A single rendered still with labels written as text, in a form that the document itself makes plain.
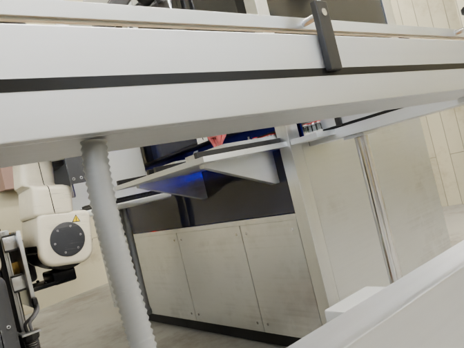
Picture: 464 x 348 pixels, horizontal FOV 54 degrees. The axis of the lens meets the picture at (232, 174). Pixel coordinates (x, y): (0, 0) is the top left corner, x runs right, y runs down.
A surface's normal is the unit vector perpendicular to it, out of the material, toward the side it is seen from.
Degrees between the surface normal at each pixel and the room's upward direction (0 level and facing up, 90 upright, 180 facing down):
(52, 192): 90
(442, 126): 90
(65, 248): 91
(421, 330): 90
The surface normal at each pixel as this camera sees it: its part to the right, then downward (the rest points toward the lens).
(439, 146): -0.60, 0.13
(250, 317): -0.76, 0.17
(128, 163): 0.70, -0.18
